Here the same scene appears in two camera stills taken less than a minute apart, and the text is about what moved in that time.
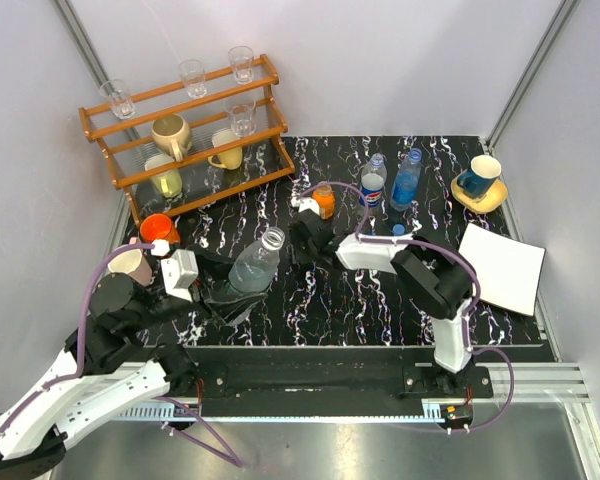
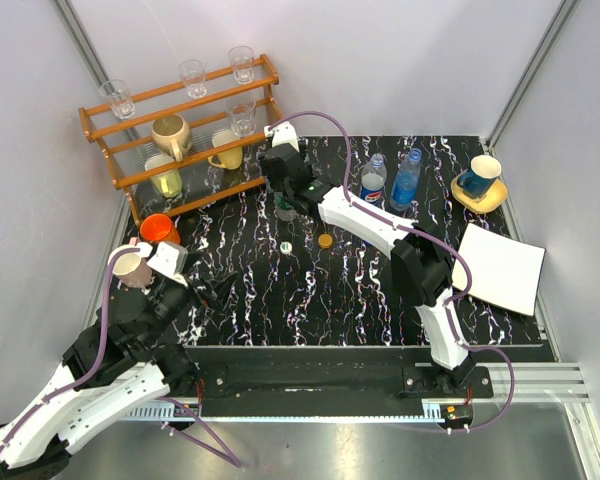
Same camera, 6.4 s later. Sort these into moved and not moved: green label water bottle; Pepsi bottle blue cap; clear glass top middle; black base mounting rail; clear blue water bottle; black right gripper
Moved: black right gripper; green label water bottle
Not moved: clear glass top middle; black base mounting rail; clear blue water bottle; Pepsi bottle blue cap
